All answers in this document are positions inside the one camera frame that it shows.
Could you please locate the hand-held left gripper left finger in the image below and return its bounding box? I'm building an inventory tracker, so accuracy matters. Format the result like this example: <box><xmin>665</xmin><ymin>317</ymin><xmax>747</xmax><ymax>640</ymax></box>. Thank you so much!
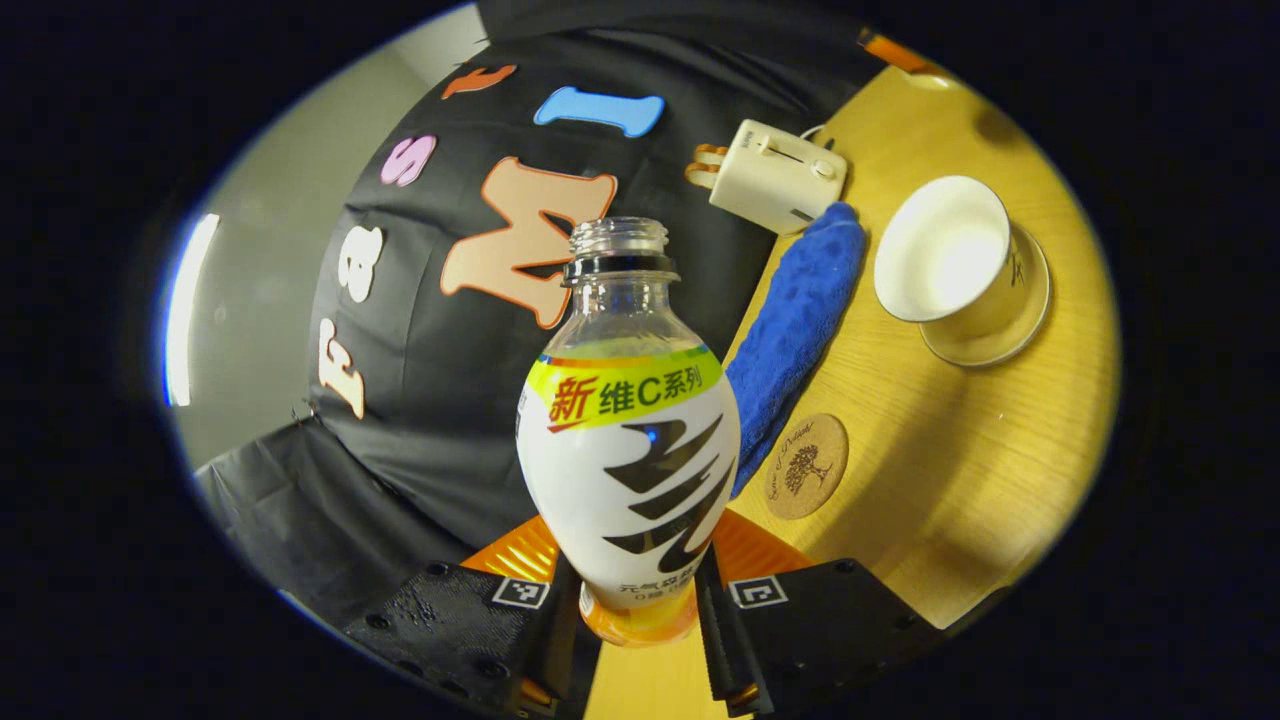
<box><xmin>343</xmin><ymin>515</ymin><xmax>601</xmax><ymax>719</ymax></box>

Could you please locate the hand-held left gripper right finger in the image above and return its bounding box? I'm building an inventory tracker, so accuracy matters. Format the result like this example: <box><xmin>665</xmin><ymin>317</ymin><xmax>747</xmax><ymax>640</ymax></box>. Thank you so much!
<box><xmin>695</xmin><ymin>508</ymin><xmax>946</xmax><ymax>717</ymax></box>

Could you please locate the round wooden coaster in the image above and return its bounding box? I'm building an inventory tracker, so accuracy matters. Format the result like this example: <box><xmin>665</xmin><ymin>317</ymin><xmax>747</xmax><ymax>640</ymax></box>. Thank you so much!
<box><xmin>764</xmin><ymin>413</ymin><xmax>850</xmax><ymax>521</ymax></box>

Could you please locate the white teacup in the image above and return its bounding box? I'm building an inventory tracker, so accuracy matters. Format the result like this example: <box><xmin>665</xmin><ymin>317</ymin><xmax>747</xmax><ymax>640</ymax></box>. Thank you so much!
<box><xmin>874</xmin><ymin>175</ymin><xmax>1031</xmax><ymax>341</ymax></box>

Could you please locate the clear labelled water bottle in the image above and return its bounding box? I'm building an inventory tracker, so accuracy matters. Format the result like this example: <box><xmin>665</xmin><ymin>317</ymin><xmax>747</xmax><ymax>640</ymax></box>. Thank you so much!
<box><xmin>515</xmin><ymin>217</ymin><xmax>743</xmax><ymax>648</ymax></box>

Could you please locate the teacup saucer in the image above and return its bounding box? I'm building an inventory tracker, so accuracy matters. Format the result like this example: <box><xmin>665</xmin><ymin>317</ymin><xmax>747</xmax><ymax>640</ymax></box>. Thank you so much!
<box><xmin>918</xmin><ymin>225</ymin><xmax>1053</xmax><ymax>368</ymax></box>

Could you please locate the white toaster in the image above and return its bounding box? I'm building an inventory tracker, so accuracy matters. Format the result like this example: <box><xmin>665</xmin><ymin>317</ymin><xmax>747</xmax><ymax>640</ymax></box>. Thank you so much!
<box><xmin>708</xmin><ymin>119</ymin><xmax>849</xmax><ymax>236</ymax></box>

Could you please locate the black backdrop cloth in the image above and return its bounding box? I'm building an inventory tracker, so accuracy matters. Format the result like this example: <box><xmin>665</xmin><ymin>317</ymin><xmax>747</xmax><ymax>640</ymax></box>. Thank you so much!
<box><xmin>195</xmin><ymin>0</ymin><xmax>901</xmax><ymax>626</ymax></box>

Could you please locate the blue towel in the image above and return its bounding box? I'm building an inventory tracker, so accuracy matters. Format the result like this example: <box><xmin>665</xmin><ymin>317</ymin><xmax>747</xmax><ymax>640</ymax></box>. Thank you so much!
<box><xmin>725</xmin><ymin>202</ymin><xmax>867</xmax><ymax>498</ymax></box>

